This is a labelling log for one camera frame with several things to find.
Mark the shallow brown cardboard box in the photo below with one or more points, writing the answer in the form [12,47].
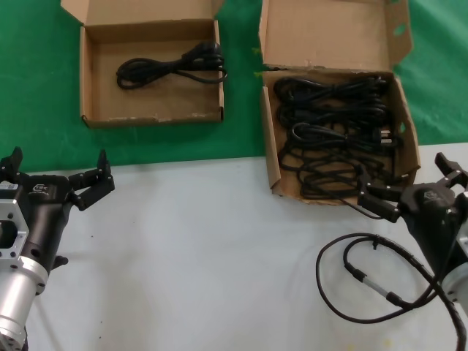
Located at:
[146,102]

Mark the black left wrist camera part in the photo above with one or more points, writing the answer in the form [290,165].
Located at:
[60,261]

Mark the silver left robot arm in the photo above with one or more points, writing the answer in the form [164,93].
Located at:
[14,300]

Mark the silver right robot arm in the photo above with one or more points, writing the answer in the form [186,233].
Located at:
[459,283]

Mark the torn brown cardboard box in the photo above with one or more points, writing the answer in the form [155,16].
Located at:
[325,33]

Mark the silver left wrist bracket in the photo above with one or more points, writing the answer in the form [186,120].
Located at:
[11,215]

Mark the green cloth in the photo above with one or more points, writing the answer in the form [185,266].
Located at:
[36,73]

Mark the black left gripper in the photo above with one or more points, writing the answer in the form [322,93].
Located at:
[47,212]

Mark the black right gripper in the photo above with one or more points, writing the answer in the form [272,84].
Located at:
[431,219]

